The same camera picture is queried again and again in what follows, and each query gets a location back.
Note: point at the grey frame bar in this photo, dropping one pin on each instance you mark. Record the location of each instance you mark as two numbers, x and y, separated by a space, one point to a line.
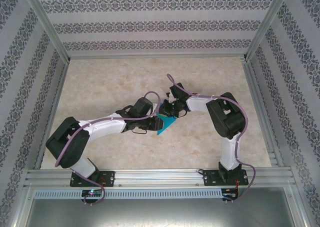
150 56

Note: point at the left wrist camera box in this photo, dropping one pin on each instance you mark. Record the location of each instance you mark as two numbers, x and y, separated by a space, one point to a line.
155 107

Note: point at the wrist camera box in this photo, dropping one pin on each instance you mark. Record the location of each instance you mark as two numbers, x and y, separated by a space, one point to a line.
155 107
168 95

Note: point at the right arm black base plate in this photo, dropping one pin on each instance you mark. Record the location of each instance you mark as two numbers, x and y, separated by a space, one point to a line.
210 179

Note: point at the aluminium frame post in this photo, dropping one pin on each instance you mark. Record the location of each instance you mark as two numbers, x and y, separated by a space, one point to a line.
267 24
45 24

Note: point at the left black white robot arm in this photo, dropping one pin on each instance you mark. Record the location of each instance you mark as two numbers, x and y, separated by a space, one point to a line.
70 144

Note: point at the grey metal sheet panel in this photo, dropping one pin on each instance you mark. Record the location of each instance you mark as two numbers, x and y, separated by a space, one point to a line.
160 212

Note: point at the blue square paper sheet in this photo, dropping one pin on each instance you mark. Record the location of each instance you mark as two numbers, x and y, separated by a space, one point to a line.
166 123

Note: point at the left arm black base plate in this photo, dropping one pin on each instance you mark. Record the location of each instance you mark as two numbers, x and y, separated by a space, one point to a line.
108 178

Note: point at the aluminium side rail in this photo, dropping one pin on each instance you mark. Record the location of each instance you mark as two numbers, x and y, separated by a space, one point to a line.
257 97
57 92

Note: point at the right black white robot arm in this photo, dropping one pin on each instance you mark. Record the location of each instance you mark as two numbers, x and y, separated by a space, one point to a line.
225 122

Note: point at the aluminium mounting rail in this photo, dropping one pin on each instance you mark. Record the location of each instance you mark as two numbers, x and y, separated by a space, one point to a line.
160 177

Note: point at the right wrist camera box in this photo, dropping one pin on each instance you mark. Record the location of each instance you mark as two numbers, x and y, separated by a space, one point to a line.
168 95

